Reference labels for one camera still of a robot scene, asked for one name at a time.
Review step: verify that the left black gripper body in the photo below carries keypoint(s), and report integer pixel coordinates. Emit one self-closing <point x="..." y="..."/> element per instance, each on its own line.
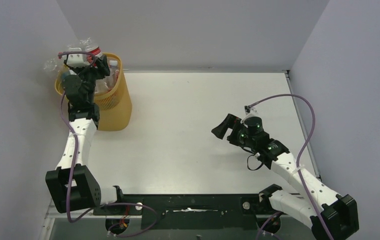
<point x="89" y="75"/>

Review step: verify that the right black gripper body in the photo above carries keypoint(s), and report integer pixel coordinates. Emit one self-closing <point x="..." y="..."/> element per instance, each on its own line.
<point x="232" y="129"/>

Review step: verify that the blue label clear bottle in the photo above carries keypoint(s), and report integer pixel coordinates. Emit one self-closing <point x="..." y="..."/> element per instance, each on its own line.
<point x="55" y="68"/>

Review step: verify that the red label bottle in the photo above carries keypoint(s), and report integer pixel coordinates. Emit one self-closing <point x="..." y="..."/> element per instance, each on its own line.
<point x="91" y="46"/>

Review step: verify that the small blue label bottle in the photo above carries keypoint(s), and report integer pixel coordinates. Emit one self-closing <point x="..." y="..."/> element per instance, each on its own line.
<point x="114" y="73"/>

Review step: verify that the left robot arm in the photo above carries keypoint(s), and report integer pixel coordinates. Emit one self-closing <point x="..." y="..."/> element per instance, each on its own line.
<point x="71" y="184"/>

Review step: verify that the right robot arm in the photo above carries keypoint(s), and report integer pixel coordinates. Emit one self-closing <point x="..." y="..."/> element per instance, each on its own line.
<point x="327" y="213"/>

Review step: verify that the yellow mesh waste bin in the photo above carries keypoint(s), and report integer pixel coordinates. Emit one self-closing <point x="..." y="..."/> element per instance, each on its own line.
<point x="111" y="110"/>

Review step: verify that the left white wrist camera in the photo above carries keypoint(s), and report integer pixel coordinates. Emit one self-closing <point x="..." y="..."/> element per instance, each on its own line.
<point x="76" y="60"/>

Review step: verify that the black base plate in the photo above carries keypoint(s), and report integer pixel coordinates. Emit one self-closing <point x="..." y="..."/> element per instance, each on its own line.
<point x="190" y="211"/>

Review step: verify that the aluminium rail frame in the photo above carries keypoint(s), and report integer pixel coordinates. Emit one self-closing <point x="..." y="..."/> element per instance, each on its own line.
<point x="84" y="225"/>

